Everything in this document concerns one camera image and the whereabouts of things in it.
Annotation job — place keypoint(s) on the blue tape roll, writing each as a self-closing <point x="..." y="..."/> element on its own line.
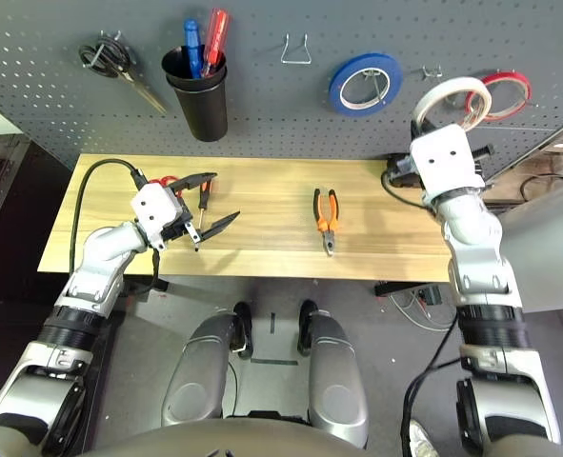
<point x="338" y="102"/>

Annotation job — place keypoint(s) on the black plastic cup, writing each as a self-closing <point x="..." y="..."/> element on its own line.
<point x="171" y="71"/>
<point x="205" y="119"/>

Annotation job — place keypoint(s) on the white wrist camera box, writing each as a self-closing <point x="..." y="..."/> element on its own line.
<point x="445" y="162"/>
<point x="154" y="204"/>

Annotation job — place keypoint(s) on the orange black pliers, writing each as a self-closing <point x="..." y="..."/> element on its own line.
<point x="326" y="233"/>

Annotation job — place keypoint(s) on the white sneaker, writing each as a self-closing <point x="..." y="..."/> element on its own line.
<point x="421" y="440"/>

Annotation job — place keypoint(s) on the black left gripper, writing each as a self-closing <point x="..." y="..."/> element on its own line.
<point x="186" y="228"/>

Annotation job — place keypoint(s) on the orange black screwdriver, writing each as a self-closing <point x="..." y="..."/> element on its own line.
<point x="205" y="195"/>

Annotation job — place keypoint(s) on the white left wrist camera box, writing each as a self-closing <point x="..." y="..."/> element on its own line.
<point x="154" y="204"/>

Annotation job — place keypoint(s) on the short black floor tape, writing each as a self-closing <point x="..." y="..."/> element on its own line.
<point x="272" y="323"/>

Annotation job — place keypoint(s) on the grey side panel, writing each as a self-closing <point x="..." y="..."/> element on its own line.
<point x="548" y="247"/>

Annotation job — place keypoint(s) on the black power adapter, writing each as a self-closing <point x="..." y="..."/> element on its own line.
<point x="429" y="295"/>

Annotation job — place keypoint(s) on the silver robot left leg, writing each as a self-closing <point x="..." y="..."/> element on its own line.
<point x="200" y="371"/>

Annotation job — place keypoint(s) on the white tape roll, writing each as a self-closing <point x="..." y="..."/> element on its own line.
<point x="433" y="95"/>

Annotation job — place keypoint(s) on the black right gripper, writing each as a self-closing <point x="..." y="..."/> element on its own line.
<point x="482" y="152"/>

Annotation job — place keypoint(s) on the metal peg hook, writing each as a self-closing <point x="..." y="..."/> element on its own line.
<point x="101" y="47"/>
<point x="431" y="72"/>
<point x="374" y="72"/>

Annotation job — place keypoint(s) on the long black floor tape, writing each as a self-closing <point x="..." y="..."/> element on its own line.
<point x="274" y="361"/>

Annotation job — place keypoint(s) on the red tape roll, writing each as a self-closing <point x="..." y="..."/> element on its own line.
<point x="524" y="85"/>

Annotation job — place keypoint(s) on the black table frame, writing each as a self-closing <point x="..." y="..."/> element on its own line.
<point x="395" y="288"/>

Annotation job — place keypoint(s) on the grey robot torso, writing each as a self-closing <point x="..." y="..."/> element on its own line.
<point x="243" y="440"/>

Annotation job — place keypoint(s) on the grey metal pegboard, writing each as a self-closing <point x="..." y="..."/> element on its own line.
<point x="47" y="95"/>

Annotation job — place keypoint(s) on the black tool case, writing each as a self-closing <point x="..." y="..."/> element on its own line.
<point x="393" y="164"/>

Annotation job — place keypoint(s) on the silver robot right leg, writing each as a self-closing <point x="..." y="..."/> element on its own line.
<point x="333" y="376"/>

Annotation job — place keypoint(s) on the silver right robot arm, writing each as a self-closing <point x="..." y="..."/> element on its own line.
<point x="476" y="238"/>

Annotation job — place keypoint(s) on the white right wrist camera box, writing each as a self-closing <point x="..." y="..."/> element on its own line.
<point x="445" y="162"/>

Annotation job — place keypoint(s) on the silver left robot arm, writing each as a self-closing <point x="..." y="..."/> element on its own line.
<point x="105" y="247"/>

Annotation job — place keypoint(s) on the silver robot leg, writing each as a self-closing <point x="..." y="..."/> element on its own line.
<point x="200" y="371"/>
<point x="333" y="376"/>

